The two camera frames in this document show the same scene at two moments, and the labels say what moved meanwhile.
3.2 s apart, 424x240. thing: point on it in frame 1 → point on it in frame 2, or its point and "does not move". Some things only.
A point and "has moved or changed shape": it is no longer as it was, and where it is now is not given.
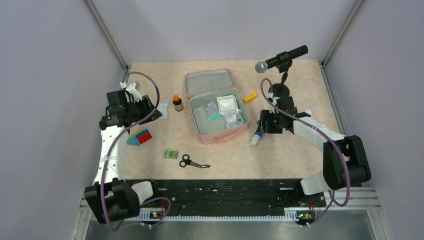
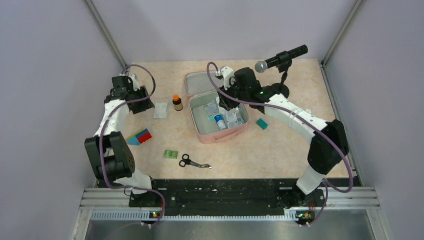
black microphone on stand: (283, 61) does not move
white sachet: (162, 108) does not move
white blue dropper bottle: (256, 138) → (219, 119)
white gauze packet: (227, 104) has moved or changed shape
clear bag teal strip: (212, 111) does not move
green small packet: (171, 154) does not move
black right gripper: (266, 116) → (227, 103)
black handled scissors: (186, 160) does not move
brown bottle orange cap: (177, 102) does not move
